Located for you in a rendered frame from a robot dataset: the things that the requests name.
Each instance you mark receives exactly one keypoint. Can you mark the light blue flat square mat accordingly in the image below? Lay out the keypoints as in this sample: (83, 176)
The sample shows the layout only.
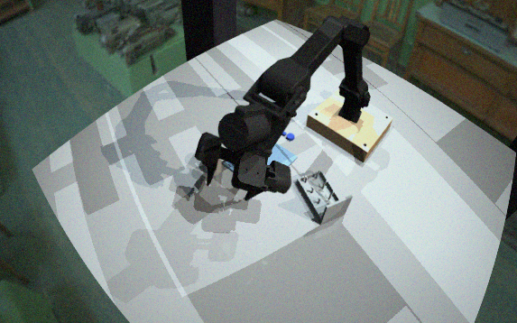
(279, 154)

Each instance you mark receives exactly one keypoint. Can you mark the white cylinder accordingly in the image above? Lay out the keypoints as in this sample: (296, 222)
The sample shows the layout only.
(218, 170)

